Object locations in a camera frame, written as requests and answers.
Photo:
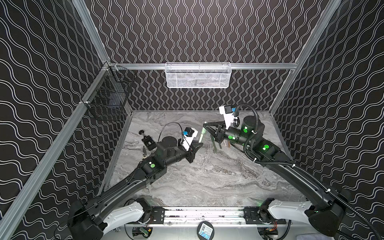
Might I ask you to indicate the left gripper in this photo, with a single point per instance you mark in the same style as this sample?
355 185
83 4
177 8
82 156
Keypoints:
191 150

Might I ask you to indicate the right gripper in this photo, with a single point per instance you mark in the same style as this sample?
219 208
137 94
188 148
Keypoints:
220 133

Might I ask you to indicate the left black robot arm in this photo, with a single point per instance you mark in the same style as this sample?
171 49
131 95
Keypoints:
92 219

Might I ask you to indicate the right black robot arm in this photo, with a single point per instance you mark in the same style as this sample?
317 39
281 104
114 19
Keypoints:
325 207

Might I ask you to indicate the small black clamp vise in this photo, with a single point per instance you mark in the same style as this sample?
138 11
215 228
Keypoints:
149 143

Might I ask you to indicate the round black labelled disc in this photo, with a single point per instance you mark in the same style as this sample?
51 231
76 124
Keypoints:
205 231

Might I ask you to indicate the grey cloth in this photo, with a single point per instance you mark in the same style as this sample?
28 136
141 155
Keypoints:
311 237

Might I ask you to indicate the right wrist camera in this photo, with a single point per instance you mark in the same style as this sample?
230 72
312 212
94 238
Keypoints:
230 118

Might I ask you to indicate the yellow handled scissors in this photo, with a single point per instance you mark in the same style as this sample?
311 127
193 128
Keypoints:
145 154

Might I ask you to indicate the white wire mesh basket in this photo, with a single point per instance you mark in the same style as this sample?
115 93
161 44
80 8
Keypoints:
195 75

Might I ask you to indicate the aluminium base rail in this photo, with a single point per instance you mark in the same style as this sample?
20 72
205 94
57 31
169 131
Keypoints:
218 216

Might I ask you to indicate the black wire basket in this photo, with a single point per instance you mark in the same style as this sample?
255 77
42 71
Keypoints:
108 101

